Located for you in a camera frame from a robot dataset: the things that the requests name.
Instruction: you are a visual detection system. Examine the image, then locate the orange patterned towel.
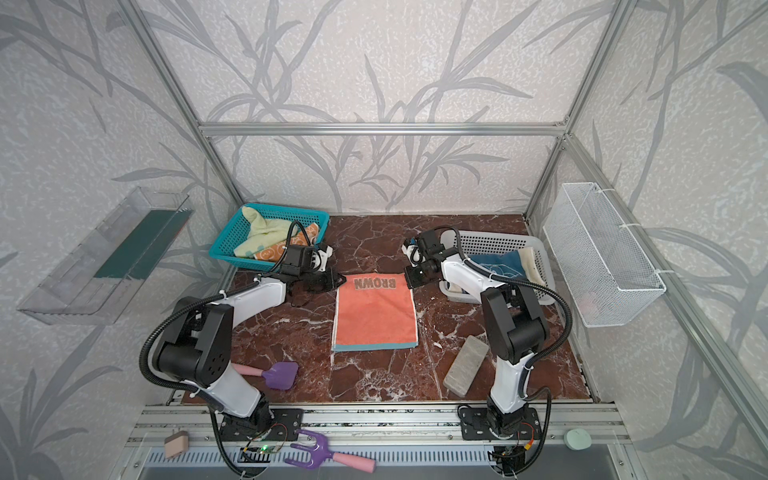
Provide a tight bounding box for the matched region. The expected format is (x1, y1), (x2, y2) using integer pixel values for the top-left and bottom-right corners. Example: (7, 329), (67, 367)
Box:
(253, 223), (320, 262)

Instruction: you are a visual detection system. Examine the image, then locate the coral brown bear towel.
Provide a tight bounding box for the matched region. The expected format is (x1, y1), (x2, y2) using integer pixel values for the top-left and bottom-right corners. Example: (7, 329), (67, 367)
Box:
(332, 273), (419, 352)

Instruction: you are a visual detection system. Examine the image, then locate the blue cream Doraemon towel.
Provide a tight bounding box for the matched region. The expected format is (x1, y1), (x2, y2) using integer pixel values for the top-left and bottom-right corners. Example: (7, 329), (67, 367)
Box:
(470, 247), (546, 286)

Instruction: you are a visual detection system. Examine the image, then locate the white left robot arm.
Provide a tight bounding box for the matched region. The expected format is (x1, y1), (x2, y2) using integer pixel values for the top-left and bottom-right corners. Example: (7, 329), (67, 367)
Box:
(139, 243), (345, 424)

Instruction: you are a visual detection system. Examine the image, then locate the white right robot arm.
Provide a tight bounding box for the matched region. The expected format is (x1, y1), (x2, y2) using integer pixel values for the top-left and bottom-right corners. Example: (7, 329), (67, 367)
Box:
(402, 230), (573, 432)

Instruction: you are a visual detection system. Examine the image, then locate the white plastic basket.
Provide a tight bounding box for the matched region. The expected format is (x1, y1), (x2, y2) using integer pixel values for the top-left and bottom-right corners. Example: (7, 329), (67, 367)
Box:
(438, 230), (555, 306)

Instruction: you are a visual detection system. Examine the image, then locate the light green cloth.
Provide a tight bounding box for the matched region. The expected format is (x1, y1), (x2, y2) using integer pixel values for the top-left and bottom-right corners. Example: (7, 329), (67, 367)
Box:
(234, 206), (292, 260)

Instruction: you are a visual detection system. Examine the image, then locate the teal plastic basket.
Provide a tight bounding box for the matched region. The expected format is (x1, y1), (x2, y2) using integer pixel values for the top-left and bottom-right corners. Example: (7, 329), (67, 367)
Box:
(209, 203), (330, 271)

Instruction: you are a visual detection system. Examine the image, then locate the grey stone block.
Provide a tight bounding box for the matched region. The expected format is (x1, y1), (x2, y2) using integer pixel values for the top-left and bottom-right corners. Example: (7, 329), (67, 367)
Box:
(443, 335), (489, 398)

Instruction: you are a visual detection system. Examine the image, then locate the pink sponge block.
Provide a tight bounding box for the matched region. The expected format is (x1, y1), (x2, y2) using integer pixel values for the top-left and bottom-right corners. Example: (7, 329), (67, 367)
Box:
(163, 431), (189, 459)

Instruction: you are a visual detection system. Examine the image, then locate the mint green round object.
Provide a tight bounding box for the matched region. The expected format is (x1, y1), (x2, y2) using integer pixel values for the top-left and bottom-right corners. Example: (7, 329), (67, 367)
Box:
(563, 428), (593, 451)

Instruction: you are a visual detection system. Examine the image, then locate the purple toy shovel pink handle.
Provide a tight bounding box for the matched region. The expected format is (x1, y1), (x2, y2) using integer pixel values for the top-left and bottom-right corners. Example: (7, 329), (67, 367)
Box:
(232, 362), (299, 391)

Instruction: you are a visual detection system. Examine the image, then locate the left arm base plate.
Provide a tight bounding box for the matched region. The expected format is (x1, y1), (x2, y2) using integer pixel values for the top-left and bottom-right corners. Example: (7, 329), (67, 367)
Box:
(218, 408), (304, 465)

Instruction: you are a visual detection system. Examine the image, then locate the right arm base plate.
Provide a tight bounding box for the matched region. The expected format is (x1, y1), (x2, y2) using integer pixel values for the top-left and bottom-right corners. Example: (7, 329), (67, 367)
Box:
(456, 404), (542, 442)

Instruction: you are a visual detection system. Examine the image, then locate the purple toy rake pink handle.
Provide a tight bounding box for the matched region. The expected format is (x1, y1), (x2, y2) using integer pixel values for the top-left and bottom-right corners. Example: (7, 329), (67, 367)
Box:
(284, 429), (376, 473)

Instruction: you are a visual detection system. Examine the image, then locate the white wire mesh basket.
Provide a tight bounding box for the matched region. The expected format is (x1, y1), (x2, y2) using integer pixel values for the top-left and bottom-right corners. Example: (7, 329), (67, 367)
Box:
(543, 182), (666, 328)

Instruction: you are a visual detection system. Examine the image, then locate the aluminium frame profile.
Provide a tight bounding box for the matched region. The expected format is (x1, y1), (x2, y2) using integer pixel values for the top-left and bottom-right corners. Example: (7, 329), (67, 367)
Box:
(117, 1), (767, 448)

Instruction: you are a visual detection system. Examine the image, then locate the clear plastic wall shelf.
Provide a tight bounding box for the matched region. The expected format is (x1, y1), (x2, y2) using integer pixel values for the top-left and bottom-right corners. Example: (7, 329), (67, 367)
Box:
(17, 187), (194, 326)

